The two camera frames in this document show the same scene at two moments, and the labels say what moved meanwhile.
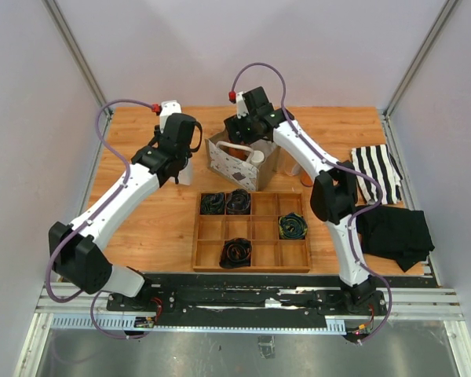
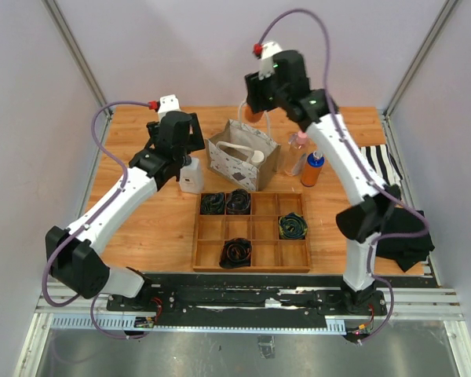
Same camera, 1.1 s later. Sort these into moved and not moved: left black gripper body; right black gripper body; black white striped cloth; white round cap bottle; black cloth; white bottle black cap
Moved: white bottle black cap; right black gripper body
Not moved: left black gripper body; black cloth; black white striped cloth; white round cap bottle
